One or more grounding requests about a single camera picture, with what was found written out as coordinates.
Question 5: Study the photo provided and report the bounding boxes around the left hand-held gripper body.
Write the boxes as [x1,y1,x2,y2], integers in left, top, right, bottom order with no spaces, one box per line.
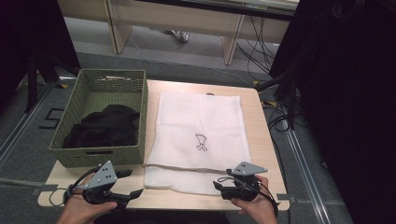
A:
[81,160,129,212]

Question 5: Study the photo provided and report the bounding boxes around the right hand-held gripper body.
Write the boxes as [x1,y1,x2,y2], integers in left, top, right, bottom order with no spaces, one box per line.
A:
[221,161,268,202]

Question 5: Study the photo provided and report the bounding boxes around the black cloth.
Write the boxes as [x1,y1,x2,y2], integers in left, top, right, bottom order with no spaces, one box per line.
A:
[62,104,141,149]

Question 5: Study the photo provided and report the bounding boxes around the white mesh laundry bag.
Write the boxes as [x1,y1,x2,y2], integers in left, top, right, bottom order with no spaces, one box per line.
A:
[143,91,252,197]

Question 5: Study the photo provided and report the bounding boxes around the green woven basket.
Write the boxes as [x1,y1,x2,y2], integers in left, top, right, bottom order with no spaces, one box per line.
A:
[49,68,149,169]

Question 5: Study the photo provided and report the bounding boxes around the person's right hand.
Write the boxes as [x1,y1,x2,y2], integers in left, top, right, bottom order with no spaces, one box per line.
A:
[231,175,278,224]

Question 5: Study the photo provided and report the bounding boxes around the person's left hand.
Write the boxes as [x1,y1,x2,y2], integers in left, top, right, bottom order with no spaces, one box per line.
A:
[57,173,119,224]

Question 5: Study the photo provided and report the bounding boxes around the black metal stand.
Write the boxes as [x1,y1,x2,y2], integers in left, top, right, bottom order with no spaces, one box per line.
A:
[25,51,80,114]
[255,69,298,131]

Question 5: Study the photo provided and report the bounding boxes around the black curtain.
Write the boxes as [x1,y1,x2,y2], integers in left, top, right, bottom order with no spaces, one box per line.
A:
[269,0,396,224]
[0,0,81,108]

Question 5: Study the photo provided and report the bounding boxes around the light wooden desk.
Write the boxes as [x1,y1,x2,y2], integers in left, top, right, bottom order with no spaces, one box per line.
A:
[57,0,301,66]

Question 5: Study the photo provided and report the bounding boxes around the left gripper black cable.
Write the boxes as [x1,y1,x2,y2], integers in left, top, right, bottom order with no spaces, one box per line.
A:
[49,166,101,208]

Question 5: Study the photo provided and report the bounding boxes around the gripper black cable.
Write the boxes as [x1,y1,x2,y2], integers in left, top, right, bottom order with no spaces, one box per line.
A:
[217,175,280,218]
[49,166,101,208]

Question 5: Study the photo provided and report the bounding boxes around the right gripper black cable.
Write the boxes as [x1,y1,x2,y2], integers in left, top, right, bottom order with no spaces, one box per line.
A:
[217,175,280,218]

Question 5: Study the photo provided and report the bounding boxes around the metal floor rail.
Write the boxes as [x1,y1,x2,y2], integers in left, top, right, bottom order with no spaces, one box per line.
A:
[0,81,56,169]
[281,119,332,224]

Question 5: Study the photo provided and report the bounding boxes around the black floor cables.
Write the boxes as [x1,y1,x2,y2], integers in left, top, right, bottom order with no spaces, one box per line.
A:
[262,101,292,133]

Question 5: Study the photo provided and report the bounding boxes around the hanging black cables bundle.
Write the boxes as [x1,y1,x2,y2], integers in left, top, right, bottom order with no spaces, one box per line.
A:
[235,15,278,76]

